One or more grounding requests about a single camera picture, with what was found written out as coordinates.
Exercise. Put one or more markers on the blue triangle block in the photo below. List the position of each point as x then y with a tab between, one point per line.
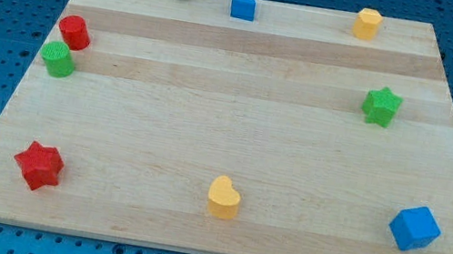
243	9

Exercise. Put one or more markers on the yellow heart block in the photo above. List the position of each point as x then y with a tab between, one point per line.
223	200

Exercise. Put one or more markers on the light wooden board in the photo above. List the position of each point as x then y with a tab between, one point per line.
172	94

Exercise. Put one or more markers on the green star block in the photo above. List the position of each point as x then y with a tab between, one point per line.
380	106

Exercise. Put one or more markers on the yellow hexagon block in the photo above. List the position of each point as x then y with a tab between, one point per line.
367	24

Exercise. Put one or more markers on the green cylinder block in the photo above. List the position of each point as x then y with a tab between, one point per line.
57	59

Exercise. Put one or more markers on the red cylinder block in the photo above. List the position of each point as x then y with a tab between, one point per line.
74	32

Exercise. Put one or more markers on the red star block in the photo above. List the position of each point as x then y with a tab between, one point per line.
40	165

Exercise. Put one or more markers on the blue cube block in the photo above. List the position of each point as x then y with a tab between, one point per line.
414	228

